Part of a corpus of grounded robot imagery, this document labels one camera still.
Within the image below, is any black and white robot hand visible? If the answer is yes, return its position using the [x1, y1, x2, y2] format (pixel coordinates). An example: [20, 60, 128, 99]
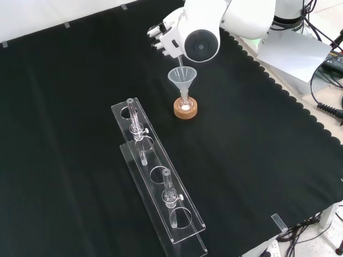
[146, 7, 187, 59]

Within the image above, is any translucent plastic funnel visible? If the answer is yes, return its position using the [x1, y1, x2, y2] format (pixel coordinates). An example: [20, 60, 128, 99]
[167, 67, 198, 100]

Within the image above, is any small round-bottom glass flask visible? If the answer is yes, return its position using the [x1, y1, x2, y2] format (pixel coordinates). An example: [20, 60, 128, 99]
[178, 90, 193, 112]

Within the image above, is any clear acrylic funnel stand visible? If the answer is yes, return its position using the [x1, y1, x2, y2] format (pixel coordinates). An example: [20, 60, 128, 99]
[110, 97, 208, 255]

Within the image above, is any pale board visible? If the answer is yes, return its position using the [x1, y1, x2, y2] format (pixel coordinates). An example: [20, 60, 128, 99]
[256, 28, 333, 82]

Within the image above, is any black bench cloth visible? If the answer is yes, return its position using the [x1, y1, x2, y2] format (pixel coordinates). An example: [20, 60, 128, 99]
[0, 0, 343, 257]

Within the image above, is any black power adapter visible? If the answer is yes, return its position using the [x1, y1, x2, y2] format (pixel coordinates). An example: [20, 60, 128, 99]
[323, 51, 343, 72]

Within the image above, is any black tripod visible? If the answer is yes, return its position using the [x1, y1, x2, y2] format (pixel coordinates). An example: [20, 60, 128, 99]
[331, 26, 343, 53]

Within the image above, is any clear cloth clip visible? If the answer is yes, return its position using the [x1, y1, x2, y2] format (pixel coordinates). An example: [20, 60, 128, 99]
[271, 213, 288, 232]

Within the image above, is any white power strip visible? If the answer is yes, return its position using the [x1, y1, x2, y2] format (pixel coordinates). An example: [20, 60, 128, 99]
[256, 239, 281, 257]

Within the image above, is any white table leg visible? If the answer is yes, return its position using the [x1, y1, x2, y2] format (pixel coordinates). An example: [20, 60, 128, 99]
[319, 202, 339, 229]

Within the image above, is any cork ring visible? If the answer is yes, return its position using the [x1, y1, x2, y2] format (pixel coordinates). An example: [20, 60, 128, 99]
[173, 97, 199, 119]

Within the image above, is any black coiled cable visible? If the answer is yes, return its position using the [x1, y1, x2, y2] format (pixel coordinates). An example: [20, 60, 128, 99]
[310, 63, 343, 120]

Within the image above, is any black floor cable bundle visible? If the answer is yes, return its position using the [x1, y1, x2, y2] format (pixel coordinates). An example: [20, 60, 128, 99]
[278, 210, 343, 257]

